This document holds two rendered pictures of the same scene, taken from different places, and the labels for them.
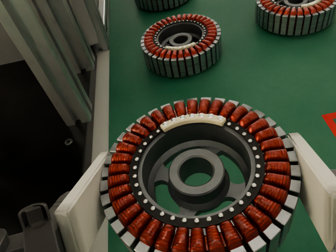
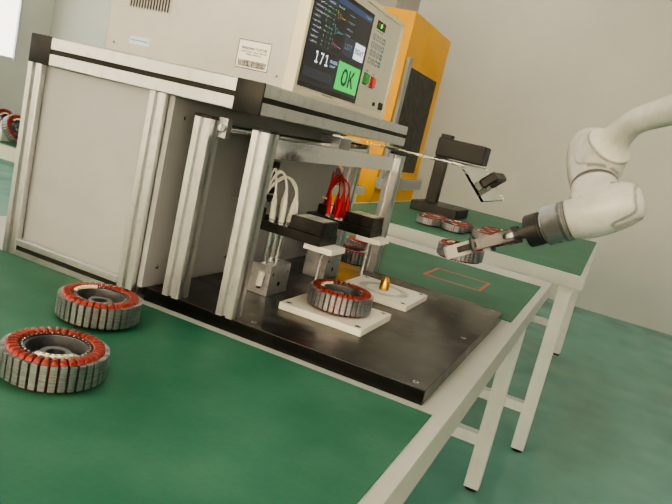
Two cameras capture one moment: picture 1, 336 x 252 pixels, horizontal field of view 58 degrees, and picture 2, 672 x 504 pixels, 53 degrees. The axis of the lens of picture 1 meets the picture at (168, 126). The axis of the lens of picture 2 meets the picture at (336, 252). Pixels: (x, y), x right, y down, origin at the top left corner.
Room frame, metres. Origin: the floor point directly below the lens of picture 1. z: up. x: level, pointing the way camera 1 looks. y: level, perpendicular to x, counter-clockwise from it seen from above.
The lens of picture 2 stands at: (-0.11, 1.60, 1.08)
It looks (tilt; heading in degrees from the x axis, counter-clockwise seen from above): 10 degrees down; 288
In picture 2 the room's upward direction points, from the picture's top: 13 degrees clockwise
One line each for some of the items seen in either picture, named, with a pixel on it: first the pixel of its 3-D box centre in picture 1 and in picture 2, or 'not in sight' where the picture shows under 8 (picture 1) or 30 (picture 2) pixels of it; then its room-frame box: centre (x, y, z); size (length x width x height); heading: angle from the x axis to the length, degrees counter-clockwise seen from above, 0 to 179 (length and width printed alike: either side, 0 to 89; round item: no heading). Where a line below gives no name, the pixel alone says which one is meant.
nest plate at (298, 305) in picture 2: not in sight; (336, 311); (0.20, 0.54, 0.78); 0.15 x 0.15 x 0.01; 86
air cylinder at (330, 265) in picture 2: not in sight; (322, 262); (0.33, 0.29, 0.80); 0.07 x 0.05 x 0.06; 86
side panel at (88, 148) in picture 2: not in sight; (84, 178); (0.61, 0.72, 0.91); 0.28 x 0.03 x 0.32; 176
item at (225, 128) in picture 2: not in sight; (309, 141); (0.37, 0.41, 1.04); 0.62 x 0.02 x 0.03; 86
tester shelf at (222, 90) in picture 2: not in sight; (251, 99); (0.51, 0.40, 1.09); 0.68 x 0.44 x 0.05; 86
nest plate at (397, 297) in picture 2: not in sight; (382, 292); (0.19, 0.30, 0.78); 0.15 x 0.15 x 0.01; 86
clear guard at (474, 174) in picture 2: not in sight; (421, 168); (0.19, 0.21, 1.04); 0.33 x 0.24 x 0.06; 176
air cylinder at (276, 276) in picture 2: not in sight; (267, 275); (0.35, 0.53, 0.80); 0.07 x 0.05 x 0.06; 86
